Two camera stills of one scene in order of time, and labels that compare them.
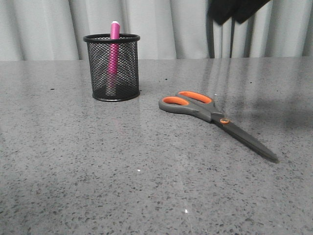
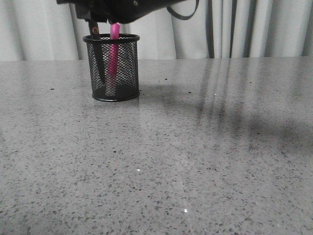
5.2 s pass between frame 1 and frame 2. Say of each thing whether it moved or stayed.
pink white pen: stayed
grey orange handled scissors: moved
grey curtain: stayed
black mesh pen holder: stayed
